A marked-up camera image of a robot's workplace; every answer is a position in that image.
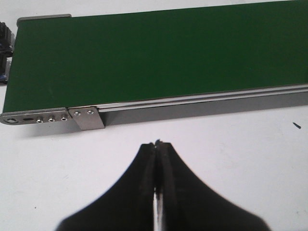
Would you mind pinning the aluminium conveyor side rail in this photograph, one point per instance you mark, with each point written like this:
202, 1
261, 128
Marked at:
201, 98

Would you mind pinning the far steel conveyor end plate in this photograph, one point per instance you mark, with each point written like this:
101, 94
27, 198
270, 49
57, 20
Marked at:
42, 17

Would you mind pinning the steel conveyor end plate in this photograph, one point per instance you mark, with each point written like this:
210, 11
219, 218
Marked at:
42, 17
35, 116

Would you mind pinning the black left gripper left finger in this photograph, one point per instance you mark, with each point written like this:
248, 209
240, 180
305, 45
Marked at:
127, 205

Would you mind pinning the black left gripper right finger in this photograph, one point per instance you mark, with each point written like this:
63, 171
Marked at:
187, 204

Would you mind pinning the green conveyor belt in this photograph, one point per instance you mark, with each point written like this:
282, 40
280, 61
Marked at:
92, 60

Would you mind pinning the steel conveyor bracket leg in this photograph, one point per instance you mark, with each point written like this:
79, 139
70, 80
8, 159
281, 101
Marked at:
87, 118

